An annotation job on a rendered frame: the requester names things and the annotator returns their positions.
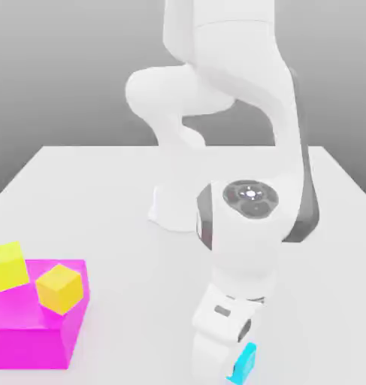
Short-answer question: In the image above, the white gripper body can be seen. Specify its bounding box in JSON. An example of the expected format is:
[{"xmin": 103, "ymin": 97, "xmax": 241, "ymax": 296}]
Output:
[{"xmin": 191, "ymin": 329, "xmax": 241, "ymax": 385}]

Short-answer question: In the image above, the small cyan cube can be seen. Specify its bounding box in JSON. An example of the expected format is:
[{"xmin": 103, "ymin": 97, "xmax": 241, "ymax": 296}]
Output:
[{"xmin": 225, "ymin": 341, "xmax": 258, "ymax": 385}]

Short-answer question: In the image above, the small golden yellow cube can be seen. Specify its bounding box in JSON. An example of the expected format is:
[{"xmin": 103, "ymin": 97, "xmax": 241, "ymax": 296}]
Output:
[{"xmin": 35, "ymin": 263, "xmax": 85, "ymax": 317}]

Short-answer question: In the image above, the small lemon yellow cube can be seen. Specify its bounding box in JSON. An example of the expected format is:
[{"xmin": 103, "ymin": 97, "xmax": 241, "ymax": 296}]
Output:
[{"xmin": 0, "ymin": 240, "xmax": 31, "ymax": 294}]

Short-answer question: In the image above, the large magenta box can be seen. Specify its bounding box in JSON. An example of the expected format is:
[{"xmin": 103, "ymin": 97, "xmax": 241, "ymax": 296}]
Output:
[{"xmin": 0, "ymin": 259, "xmax": 91, "ymax": 371}]

